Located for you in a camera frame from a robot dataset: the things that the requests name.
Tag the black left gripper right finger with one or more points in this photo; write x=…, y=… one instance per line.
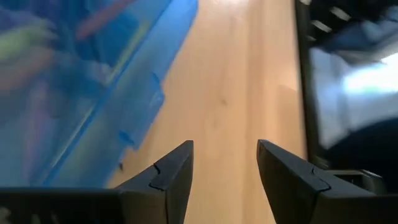
x=286, y=186

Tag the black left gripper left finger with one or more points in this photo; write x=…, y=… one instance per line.
x=168, y=186

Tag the blue plastic pencil box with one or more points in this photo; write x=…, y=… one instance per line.
x=77, y=93

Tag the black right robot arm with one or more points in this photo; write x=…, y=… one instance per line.
x=367, y=149

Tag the black table frame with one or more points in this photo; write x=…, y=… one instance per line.
x=306, y=93

